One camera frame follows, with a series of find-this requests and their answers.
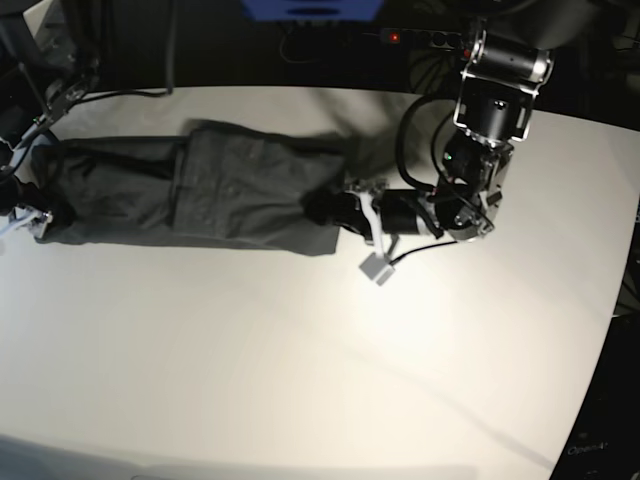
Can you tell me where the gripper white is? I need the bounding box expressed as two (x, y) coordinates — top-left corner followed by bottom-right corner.
(1, 179), (54, 239)
(303, 181), (445, 286)

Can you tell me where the grey T-shirt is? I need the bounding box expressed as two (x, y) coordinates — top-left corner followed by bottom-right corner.
(31, 121), (349, 256)

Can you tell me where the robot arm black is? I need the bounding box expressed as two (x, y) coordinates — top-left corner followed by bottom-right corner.
(305, 1), (605, 284)
(1, 1), (185, 246)

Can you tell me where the black power strip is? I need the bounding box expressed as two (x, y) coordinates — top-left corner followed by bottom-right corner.
(379, 28), (462, 50)

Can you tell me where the blue box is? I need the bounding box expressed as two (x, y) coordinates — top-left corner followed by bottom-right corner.
(242, 0), (384, 22)

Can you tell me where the black OpenArm base box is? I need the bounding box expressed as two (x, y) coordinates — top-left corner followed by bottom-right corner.
(551, 314), (639, 480)

